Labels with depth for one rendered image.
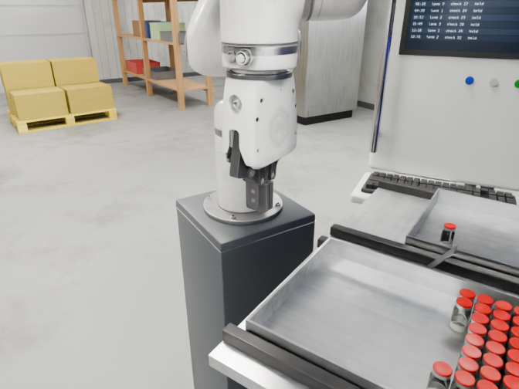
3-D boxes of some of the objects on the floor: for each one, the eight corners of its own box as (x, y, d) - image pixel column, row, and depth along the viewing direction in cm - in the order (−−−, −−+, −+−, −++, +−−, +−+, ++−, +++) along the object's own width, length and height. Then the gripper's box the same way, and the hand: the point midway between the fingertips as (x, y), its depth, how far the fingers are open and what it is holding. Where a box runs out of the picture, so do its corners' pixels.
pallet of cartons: (120, 120, 510) (110, 62, 480) (12, 135, 452) (-5, 69, 422) (103, 108, 575) (95, 55, 545) (8, 119, 517) (-7, 61, 487)
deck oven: (368, 115, 534) (385, -37, 460) (303, 126, 482) (312, -43, 408) (304, 98, 640) (310, -29, 565) (245, 106, 587) (244, -33, 513)
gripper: (267, 55, 53) (266, 183, 60) (188, 67, 41) (199, 223, 49) (319, 58, 49) (311, 194, 56) (247, 73, 38) (249, 241, 45)
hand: (259, 194), depth 52 cm, fingers closed
